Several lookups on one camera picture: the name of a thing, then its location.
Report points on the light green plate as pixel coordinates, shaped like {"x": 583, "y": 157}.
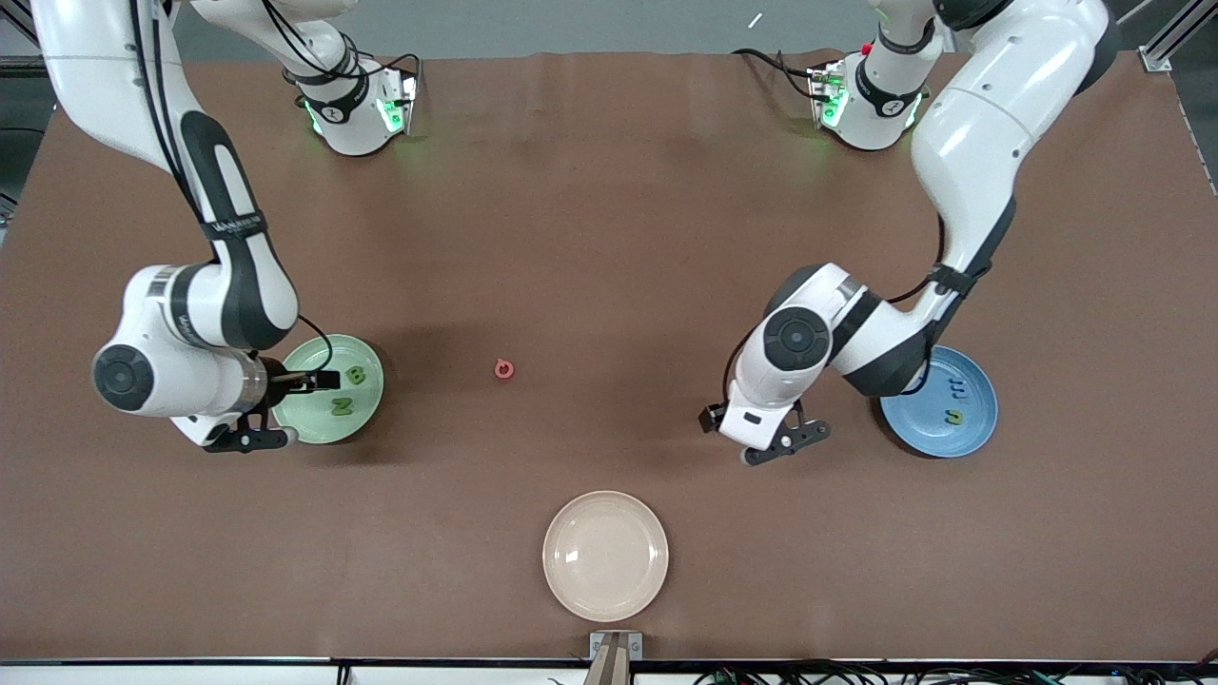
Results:
{"x": 371, "y": 400}

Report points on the blue small letter m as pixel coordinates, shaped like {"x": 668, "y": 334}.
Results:
{"x": 955, "y": 386}

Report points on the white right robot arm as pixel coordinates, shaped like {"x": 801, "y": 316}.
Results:
{"x": 219, "y": 304}

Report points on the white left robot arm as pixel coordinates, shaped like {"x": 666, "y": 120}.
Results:
{"x": 990, "y": 124}

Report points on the red capital letter Q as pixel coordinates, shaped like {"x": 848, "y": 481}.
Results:
{"x": 504, "y": 370}

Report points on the green capital letter B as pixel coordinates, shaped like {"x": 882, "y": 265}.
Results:
{"x": 356, "y": 376}

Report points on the green capital letter N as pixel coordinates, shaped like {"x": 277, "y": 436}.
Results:
{"x": 342, "y": 406}

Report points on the beige plate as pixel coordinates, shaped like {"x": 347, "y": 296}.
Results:
{"x": 605, "y": 557}

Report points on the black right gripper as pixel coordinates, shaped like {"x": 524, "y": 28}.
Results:
{"x": 277, "y": 381}

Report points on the green letter u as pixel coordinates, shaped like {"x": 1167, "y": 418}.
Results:
{"x": 952, "y": 417}

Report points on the blue plate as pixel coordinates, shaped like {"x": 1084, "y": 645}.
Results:
{"x": 952, "y": 442}

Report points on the brown table mat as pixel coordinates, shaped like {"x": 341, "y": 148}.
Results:
{"x": 609, "y": 238}

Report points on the white table edge rail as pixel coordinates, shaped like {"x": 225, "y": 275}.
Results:
{"x": 190, "y": 674}

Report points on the grey metal camera bracket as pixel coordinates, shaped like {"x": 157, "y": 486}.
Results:
{"x": 617, "y": 656}

